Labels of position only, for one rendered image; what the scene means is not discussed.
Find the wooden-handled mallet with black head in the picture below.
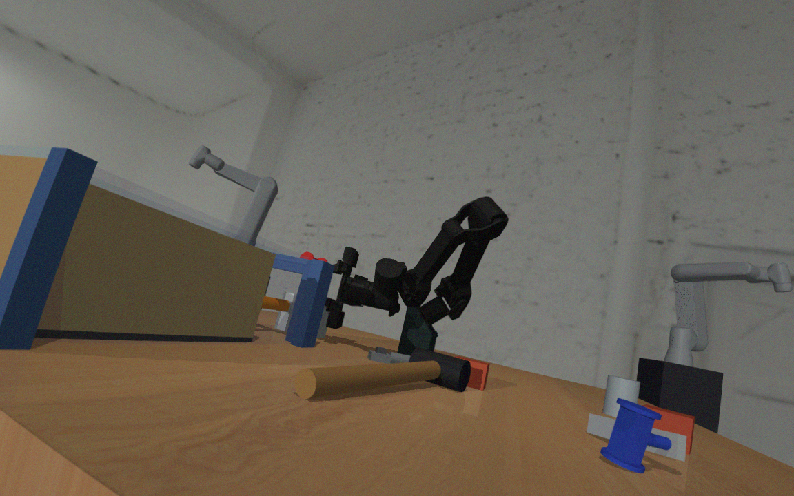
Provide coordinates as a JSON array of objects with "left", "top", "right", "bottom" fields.
[{"left": 295, "top": 348, "right": 471, "bottom": 399}]

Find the orange-red cube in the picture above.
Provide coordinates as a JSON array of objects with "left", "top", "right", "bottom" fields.
[
  {"left": 456, "top": 356, "right": 490, "bottom": 391},
  {"left": 642, "top": 404, "right": 695, "bottom": 455}
]

